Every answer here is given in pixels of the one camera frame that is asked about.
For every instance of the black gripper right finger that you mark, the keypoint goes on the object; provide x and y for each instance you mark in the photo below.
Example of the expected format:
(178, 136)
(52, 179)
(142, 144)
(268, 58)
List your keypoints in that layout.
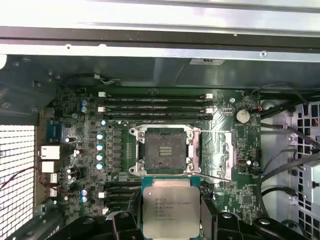
(212, 225)

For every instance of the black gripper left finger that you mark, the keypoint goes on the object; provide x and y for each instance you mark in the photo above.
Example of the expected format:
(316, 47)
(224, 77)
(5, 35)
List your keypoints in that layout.
(122, 227)

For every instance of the silver CPU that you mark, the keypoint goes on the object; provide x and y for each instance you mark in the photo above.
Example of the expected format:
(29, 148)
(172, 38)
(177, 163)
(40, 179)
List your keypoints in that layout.
(170, 207)

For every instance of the metal locking lever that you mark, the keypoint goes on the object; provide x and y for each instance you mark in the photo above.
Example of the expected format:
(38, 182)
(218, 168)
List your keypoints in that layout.
(128, 125)
(215, 176)

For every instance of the metal socket cover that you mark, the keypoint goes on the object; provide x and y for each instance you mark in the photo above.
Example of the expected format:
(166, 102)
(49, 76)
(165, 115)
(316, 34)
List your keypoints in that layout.
(231, 155)

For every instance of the CPU socket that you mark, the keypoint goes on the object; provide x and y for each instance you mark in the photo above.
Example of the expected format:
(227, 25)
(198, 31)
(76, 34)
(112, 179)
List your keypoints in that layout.
(165, 150)

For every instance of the black RAM slot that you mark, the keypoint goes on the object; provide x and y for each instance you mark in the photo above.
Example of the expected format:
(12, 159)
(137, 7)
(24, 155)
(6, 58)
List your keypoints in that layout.
(122, 185)
(122, 199)
(155, 109)
(155, 116)
(122, 192)
(155, 95)
(155, 102)
(120, 206)

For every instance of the green motherboard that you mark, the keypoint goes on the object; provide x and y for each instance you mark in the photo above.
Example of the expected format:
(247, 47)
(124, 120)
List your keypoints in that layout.
(232, 200)

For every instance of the blue-topped capacitor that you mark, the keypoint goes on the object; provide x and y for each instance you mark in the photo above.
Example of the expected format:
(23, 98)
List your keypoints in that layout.
(84, 109)
(99, 157)
(84, 102)
(100, 136)
(100, 146)
(99, 166)
(103, 122)

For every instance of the silver rear port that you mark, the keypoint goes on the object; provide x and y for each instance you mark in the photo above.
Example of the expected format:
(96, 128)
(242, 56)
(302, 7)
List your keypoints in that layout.
(48, 167)
(50, 152)

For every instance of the silver coin battery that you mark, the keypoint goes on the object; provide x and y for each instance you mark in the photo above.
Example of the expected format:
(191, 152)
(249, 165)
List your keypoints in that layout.
(243, 116)

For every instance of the blue D-sub port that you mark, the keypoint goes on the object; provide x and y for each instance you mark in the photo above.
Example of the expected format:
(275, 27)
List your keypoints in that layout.
(53, 128)

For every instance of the white label sticker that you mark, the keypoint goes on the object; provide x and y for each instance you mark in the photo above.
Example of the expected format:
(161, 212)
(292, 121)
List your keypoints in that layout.
(206, 61)

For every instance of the black PC case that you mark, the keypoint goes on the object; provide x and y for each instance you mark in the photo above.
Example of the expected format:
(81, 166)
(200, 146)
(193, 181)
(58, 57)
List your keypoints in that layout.
(175, 53)

